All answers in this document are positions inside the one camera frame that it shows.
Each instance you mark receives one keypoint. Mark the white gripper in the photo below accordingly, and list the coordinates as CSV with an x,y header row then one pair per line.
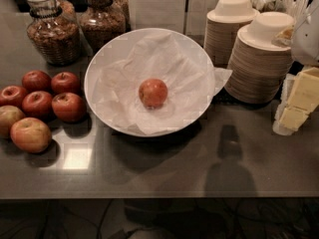
x,y
307,44

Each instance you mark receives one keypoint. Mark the red apple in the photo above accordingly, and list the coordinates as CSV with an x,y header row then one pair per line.
x,y
153,93
13,96
36,81
38,105
65,82
69,107

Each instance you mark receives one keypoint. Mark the paper bowl stack front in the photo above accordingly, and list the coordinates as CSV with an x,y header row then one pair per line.
x,y
258,66

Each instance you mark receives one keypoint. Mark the paper bowl stack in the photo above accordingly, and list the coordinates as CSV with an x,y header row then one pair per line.
x,y
258,66
222,25

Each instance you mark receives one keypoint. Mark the paper bowl stack back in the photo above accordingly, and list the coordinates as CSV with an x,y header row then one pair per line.
x,y
222,25

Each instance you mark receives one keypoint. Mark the large white bowl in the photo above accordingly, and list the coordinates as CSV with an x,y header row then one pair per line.
x,y
109,60

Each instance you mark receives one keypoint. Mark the yellow-red apple front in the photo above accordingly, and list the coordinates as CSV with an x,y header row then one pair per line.
x,y
31,135

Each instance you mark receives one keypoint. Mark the yellowish apple left edge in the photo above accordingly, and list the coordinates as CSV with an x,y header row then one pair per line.
x,y
8,116

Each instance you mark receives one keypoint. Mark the bundle of white plastic cutlery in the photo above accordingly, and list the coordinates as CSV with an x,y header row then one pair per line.
x,y
282,0

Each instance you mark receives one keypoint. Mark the white crumpled paper liner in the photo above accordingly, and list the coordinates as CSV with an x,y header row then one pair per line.
x,y
159,63

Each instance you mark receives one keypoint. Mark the white paper sign stand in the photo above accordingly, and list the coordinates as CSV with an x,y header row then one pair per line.
x,y
184,16

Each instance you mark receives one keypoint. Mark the glass granola jar right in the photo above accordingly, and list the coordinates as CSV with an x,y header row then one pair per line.
x,y
103,21

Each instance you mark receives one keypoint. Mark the glass granola jar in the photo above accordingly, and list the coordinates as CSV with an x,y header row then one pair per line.
x,y
55,36
103,21

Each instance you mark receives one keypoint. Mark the glass granola jar left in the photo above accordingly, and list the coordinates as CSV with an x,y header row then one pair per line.
x,y
55,36

